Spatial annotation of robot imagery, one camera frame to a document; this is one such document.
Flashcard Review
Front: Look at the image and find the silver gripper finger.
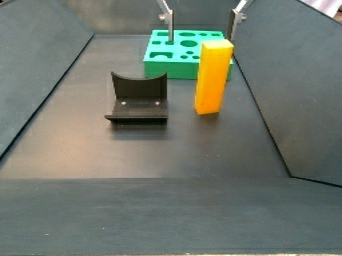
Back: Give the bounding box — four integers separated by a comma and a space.
156, 0, 173, 42
227, 0, 248, 41

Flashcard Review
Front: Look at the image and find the yellow rectangular block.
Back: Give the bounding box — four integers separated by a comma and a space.
193, 39, 233, 115

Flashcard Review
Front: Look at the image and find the green shape sorter board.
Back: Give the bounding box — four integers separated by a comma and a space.
143, 30, 224, 79

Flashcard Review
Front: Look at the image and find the black curved bracket stand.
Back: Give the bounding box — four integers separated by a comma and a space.
104, 73, 168, 122

